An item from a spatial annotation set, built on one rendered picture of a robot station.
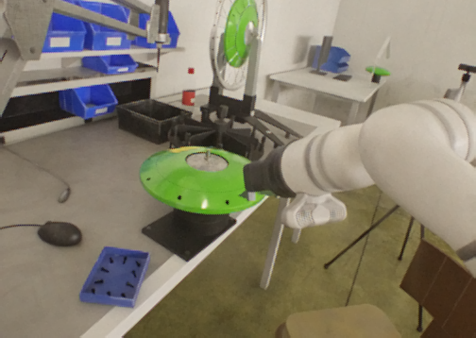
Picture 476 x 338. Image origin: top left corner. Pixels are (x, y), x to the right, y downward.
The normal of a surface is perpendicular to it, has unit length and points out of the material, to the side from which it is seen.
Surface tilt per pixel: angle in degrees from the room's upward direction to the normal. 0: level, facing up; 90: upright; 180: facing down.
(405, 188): 111
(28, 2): 90
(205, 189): 21
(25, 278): 0
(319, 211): 49
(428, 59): 90
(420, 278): 90
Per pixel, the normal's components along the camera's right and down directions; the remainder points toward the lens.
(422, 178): -0.68, 0.31
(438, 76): -0.48, 0.27
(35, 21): 0.98, 0.19
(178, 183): -0.02, -0.75
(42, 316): 0.15, -0.91
